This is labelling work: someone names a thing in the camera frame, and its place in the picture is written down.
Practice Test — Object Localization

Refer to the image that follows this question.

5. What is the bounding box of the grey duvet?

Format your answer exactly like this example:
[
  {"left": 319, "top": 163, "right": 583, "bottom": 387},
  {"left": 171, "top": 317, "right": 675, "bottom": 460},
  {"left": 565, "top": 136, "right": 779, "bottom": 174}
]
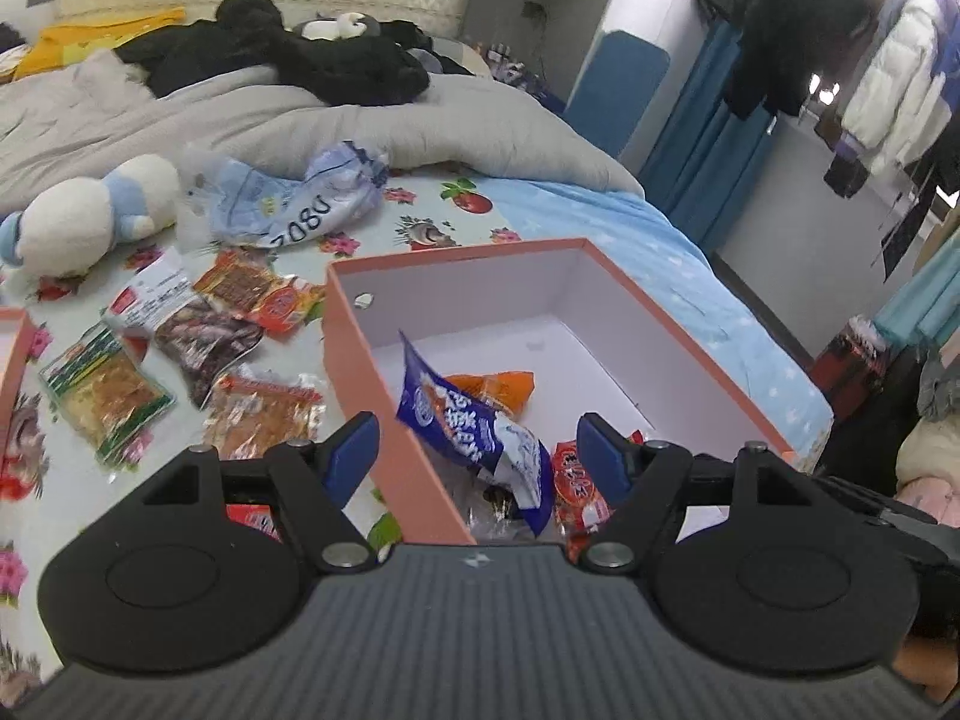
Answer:
[{"left": 0, "top": 52, "right": 646, "bottom": 200}]

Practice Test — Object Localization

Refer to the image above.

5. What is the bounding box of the white and blue plush toy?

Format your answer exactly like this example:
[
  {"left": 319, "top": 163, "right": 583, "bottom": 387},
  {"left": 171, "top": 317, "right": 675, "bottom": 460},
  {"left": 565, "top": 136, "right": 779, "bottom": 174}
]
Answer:
[{"left": 0, "top": 154, "right": 181, "bottom": 275}]

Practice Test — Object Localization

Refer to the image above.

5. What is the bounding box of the light blue bedsheet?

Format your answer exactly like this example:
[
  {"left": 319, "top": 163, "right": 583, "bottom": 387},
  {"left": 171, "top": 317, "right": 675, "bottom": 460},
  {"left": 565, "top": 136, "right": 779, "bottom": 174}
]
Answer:
[{"left": 480, "top": 180, "right": 833, "bottom": 458}]

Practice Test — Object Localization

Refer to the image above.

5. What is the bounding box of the hanging white jacket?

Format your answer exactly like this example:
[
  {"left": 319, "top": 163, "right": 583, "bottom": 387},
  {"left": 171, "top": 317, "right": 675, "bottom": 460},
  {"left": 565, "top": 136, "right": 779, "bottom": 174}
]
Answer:
[{"left": 840, "top": 0, "right": 960, "bottom": 173}]

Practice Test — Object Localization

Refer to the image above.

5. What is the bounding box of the clear orange snack packet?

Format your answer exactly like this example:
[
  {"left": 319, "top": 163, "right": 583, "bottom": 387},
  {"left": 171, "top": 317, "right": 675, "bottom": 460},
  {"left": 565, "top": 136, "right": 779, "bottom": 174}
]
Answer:
[{"left": 202, "top": 367, "right": 327, "bottom": 458}]

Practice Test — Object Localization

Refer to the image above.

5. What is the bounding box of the teal cloth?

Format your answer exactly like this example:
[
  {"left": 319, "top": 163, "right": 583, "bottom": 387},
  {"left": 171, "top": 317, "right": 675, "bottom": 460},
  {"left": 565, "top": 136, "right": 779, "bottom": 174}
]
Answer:
[{"left": 874, "top": 225, "right": 960, "bottom": 346}]

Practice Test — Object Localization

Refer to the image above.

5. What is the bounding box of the green snack packet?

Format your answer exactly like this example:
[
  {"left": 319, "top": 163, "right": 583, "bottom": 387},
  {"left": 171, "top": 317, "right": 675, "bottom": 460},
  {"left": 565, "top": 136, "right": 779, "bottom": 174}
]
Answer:
[{"left": 37, "top": 322, "right": 177, "bottom": 470}]

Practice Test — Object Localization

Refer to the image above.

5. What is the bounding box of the pink cardboard box lid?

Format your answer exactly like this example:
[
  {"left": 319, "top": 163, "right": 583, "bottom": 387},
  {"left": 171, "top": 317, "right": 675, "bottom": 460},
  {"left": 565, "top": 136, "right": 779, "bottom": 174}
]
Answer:
[{"left": 0, "top": 307, "right": 35, "bottom": 428}]

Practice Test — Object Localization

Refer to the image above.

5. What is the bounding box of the floral printed tablecloth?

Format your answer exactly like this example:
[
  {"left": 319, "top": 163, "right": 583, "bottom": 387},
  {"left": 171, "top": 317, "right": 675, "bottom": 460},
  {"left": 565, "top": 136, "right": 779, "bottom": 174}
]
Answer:
[{"left": 0, "top": 172, "right": 526, "bottom": 691}]

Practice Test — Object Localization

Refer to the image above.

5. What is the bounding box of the red snack packet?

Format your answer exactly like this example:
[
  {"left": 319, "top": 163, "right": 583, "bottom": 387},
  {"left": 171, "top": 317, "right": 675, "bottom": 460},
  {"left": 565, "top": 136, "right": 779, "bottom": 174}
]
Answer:
[
  {"left": 225, "top": 502, "right": 282, "bottom": 541},
  {"left": 551, "top": 431, "right": 646, "bottom": 548}
]

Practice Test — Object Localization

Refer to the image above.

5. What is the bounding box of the blue chair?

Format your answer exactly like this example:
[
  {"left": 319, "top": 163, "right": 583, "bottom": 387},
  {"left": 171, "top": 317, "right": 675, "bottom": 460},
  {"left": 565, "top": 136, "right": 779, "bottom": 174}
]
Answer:
[{"left": 562, "top": 30, "right": 671, "bottom": 158}]

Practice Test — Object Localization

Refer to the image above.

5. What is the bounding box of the pink cardboard box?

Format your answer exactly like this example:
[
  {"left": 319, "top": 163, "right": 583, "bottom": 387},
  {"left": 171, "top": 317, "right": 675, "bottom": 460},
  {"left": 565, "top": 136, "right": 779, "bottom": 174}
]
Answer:
[{"left": 322, "top": 238, "right": 796, "bottom": 545}]

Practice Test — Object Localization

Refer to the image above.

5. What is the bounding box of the red and black bag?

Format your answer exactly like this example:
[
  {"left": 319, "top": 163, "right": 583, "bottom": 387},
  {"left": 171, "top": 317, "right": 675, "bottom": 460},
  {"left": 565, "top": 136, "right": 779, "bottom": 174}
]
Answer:
[{"left": 810, "top": 315, "right": 901, "bottom": 421}]

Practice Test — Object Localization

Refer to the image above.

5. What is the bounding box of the yellow blanket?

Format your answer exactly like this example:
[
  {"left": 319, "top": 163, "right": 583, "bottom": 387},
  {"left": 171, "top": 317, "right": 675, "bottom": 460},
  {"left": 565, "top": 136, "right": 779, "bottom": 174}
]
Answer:
[{"left": 15, "top": 6, "right": 187, "bottom": 80}]

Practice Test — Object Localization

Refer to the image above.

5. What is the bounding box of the blue snack packet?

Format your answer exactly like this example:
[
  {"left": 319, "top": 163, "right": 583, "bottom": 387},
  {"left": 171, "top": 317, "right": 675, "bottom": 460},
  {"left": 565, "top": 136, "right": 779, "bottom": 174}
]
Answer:
[{"left": 396, "top": 330, "right": 556, "bottom": 537}]

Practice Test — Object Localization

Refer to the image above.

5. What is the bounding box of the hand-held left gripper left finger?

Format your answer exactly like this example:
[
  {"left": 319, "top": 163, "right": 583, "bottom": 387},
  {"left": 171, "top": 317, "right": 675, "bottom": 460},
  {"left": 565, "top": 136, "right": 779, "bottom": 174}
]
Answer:
[{"left": 139, "top": 412, "right": 380, "bottom": 572}]

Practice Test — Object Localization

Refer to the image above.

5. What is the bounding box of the dark white-label snack packet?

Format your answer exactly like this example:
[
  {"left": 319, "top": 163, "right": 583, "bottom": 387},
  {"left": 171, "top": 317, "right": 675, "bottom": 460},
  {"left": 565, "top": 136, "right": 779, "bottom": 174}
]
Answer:
[{"left": 105, "top": 247, "right": 263, "bottom": 410}]

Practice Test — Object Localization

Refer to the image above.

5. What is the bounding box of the hanging dark jacket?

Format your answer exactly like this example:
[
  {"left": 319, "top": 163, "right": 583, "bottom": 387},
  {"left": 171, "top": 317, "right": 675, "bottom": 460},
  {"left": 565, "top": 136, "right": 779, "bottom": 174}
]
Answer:
[{"left": 720, "top": 0, "right": 893, "bottom": 117}]

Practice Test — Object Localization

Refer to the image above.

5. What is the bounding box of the orange-red snack packet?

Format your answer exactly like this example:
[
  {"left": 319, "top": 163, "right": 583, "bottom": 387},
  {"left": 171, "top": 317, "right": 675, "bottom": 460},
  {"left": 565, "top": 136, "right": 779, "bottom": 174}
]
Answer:
[{"left": 195, "top": 251, "right": 327, "bottom": 335}]

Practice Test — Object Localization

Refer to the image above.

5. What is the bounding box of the black clothing heap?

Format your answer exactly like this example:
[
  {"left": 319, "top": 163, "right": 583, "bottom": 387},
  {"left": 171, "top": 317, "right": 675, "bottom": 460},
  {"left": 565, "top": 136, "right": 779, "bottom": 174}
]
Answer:
[{"left": 112, "top": 0, "right": 432, "bottom": 106}]

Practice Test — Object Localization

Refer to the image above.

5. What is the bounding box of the heap of folded clothes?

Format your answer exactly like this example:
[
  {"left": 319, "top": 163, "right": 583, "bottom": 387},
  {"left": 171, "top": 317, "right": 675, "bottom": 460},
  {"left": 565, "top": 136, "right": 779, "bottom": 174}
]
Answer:
[{"left": 0, "top": 22, "right": 31, "bottom": 83}]

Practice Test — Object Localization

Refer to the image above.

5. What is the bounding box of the cream and pink bedding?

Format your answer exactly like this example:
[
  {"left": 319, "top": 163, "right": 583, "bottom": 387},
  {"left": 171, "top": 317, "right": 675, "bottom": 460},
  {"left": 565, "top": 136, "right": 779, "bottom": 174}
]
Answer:
[{"left": 896, "top": 412, "right": 960, "bottom": 526}]

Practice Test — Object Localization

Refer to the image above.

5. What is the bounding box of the black and white plush toy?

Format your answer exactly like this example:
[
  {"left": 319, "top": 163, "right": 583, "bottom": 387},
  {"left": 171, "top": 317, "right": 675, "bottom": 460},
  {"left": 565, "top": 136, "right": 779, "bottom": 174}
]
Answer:
[{"left": 300, "top": 11, "right": 383, "bottom": 42}]

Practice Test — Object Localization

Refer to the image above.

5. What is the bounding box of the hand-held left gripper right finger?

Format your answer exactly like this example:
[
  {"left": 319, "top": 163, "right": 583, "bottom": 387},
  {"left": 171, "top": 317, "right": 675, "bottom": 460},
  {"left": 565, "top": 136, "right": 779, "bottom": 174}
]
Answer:
[{"left": 576, "top": 412, "right": 815, "bottom": 572}]

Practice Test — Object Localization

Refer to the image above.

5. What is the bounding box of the patterned purple cloth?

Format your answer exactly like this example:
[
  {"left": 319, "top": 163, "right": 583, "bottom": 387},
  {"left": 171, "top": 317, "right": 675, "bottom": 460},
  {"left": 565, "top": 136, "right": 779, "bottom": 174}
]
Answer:
[{"left": 480, "top": 41, "right": 563, "bottom": 106}]

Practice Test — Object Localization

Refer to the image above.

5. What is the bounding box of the blue curtain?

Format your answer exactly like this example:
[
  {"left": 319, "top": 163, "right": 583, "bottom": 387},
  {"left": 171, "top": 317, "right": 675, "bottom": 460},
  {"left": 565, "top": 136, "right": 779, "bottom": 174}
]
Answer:
[{"left": 637, "top": 19, "right": 781, "bottom": 256}]

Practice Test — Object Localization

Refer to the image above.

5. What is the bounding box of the crumpled blue white plastic bag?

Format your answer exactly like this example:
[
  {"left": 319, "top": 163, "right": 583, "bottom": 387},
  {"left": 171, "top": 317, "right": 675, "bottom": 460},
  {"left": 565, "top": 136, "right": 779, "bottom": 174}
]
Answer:
[{"left": 180, "top": 139, "right": 391, "bottom": 252}]

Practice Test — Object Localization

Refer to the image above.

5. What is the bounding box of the clear brown snack packet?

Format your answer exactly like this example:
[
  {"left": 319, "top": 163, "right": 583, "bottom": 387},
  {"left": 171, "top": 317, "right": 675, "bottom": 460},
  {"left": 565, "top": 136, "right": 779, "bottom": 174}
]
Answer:
[{"left": 465, "top": 480, "right": 526, "bottom": 541}]

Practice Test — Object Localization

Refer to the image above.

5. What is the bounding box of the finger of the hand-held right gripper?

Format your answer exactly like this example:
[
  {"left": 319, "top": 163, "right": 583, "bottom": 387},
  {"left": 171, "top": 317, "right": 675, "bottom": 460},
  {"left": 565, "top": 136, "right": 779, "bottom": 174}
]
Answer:
[{"left": 810, "top": 474, "right": 960, "bottom": 571}]

